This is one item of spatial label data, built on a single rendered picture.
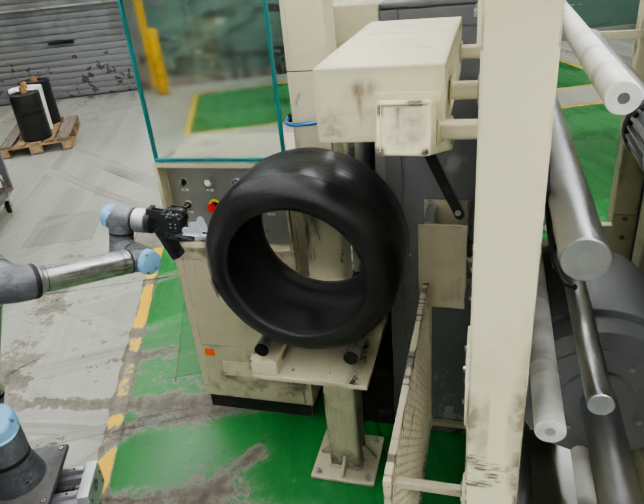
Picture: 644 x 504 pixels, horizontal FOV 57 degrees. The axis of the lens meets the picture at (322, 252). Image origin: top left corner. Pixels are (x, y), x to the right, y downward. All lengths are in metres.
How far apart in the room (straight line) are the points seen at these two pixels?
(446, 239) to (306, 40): 0.72
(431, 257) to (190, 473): 1.50
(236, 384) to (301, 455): 0.46
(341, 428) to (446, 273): 0.90
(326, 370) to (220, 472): 1.02
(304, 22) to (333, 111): 0.66
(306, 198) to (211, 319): 1.29
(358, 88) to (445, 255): 0.86
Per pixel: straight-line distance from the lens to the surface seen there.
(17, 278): 1.69
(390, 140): 1.05
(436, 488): 1.33
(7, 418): 1.84
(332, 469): 2.66
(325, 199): 1.51
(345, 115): 1.16
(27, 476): 1.92
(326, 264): 2.04
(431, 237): 1.84
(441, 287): 1.93
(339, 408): 2.43
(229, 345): 2.75
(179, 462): 2.85
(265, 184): 1.56
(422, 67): 1.11
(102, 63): 10.88
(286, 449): 2.78
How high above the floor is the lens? 1.99
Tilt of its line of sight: 28 degrees down
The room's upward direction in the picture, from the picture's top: 6 degrees counter-clockwise
